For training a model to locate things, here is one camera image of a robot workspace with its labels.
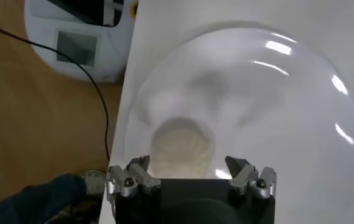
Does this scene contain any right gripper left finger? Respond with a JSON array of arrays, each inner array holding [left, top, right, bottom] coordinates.
[[105, 155, 162, 202]]

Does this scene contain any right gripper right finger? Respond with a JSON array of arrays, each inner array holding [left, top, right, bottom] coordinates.
[[224, 155, 277, 200]]

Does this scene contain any white steamed baozi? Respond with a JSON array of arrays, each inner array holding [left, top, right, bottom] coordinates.
[[150, 127, 216, 180]]

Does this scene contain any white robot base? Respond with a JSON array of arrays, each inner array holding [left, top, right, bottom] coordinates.
[[24, 0, 140, 83]]

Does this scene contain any grey shoe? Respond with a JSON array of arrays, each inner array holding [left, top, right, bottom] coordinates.
[[54, 169, 108, 224]]

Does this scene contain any white round plate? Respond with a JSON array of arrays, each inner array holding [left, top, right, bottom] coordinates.
[[124, 26, 354, 224]]

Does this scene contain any dark blue trouser leg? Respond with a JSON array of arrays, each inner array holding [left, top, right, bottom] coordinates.
[[0, 173, 88, 224]]

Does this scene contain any black floor cable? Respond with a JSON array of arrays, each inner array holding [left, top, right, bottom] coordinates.
[[0, 19, 111, 162]]

